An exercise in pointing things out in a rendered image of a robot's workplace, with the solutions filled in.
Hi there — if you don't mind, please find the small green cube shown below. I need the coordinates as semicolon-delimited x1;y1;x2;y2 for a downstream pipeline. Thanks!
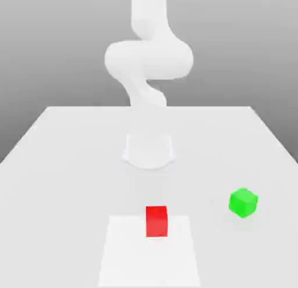
228;187;260;219

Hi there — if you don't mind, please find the small red cube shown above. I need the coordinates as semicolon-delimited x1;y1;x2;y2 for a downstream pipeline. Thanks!
146;205;169;238

